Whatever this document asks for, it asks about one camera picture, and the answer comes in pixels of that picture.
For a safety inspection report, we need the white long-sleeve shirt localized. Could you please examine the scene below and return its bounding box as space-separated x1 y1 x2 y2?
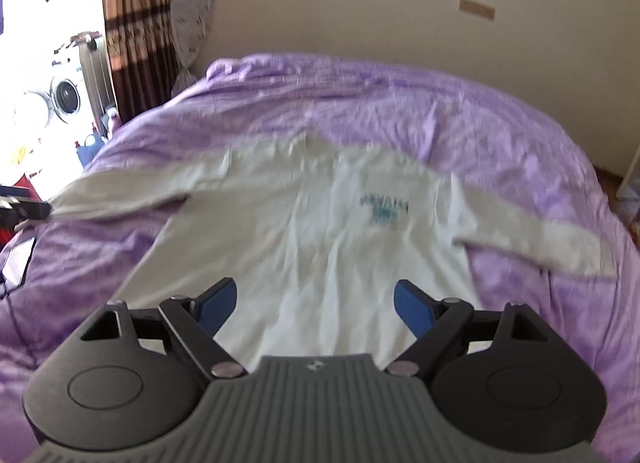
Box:
52 136 615 367

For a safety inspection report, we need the purple floral bed cover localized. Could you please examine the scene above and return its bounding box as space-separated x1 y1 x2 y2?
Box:
1 54 639 462

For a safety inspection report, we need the tan wall plate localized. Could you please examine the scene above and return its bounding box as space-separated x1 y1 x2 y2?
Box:
459 0 496 21

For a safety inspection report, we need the white washing machine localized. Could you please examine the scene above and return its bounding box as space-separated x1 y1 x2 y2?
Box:
15 52 94 145

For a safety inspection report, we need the brown striped curtain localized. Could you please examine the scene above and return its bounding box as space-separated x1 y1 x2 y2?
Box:
102 0 178 123

